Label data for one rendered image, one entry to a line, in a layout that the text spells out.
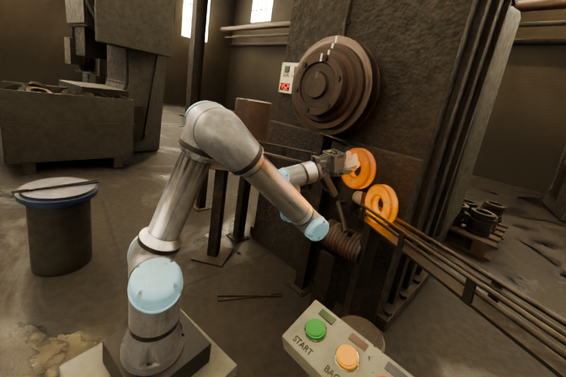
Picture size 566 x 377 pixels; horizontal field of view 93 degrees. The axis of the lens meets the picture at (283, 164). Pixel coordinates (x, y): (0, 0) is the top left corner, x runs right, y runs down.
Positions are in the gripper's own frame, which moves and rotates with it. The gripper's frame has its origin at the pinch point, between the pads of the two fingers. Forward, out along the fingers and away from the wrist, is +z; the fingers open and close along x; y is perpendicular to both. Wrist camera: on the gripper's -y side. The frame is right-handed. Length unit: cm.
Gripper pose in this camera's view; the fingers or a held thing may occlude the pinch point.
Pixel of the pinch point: (358, 163)
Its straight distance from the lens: 105.9
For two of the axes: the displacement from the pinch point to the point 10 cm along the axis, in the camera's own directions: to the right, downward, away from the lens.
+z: 8.9, -2.3, 4.0
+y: -0.8, -9.3, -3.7
